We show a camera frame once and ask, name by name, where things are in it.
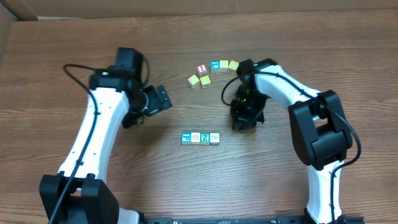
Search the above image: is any yellow block left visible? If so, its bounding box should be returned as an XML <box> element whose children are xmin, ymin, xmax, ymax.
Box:
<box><xmin>188</xmin><ymin>75</ymin><xmax>200</xmax><ymax>89</ymax></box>

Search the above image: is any blue letter P block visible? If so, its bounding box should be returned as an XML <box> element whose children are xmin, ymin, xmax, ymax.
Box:
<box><xmin>181</xmin><ymin>133</ymin><xmax>192</xmax><ymax>144</ymax></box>

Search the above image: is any green letter Z block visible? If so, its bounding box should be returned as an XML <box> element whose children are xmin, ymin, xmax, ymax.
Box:
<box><xmin>200</xmin><ymin>133</ymin><xmax>210</xmax><ymax>145</ymax></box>

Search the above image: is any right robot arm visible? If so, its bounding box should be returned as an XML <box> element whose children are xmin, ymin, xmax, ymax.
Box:
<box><xmin>229</xmin><ymin>58</ymin><xmax>353</xmax><ymax>223</ymax></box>

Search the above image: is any white natural wood block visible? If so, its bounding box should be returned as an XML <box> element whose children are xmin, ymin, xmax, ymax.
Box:
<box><xmin>190</xmin><ymin>133</ymin><xmax>201</xmax><ymax>144</ymax></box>

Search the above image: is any red letter I block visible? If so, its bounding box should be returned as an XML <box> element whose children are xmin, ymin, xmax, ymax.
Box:
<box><xmin>197</xmin><ymin>64</ymin><xmax>208</xmax><ymax>77</ymax></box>

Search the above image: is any yellow block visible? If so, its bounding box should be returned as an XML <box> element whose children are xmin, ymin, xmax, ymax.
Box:
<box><xmin>200</xmin><ymin>75</ymin><xmax>211</xmax><ymax>89</ymax></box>
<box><xmin>219</xmin><ymin>60</ymin><xmax>229</xmax><ymax>73</ymax></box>
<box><xmin>228</xmin><ymin>60</ymin><xmax>239</xmax><ymax>74</ymax></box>
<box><xmin>188</xmin><ymin>75</ymin><xmax>200</xmax><ymax>89</ymax></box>

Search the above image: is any red letter Q block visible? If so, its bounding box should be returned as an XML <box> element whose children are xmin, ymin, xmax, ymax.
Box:
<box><xmin>210</xmin><ymin>133</ymin><xmax>220</xmax><ymax>145</ymax></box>

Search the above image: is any yellow block middle top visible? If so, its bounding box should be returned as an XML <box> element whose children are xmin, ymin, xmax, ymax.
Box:
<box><xmin>219</xmin><ymin>60</ymin><xmax>229</xmax><ymax>73</ymax></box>

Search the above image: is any yellow block far right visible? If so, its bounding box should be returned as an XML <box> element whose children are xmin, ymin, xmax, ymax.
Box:
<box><xmin>228</xmin><ymin>60</ymin><xmax>239</xmax><ymax>74</ymax></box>

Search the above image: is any cardboard box corner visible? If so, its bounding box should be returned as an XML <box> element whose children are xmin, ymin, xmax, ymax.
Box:
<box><xmin>1</xmin><ymin>0</ymin><xmax>37</xmax><ymax>61</ymax></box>

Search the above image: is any yellow block centre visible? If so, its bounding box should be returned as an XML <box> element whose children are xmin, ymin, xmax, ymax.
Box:
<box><xmin>200</xmin><ymin>75</ymin><xmax>211</xmax><ymax>89</ymax></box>

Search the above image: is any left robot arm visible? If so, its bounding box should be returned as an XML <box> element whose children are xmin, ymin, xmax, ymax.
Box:
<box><xmin>39</xmin><ymin>47</ymin><xmax>172</xmax><ymax>224</ymax></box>

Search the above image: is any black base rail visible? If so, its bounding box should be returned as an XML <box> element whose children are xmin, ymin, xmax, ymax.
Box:
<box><xmin>139</xmin><ymin>213</ymin><xmax>315</xmax><ymax>224</ymax></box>

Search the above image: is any blue picture block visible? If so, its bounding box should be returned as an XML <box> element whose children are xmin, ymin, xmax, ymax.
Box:
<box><xmin>210</xmin><ymin>60</ymin><xmax>220</xmax><ymax>73</ymax></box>

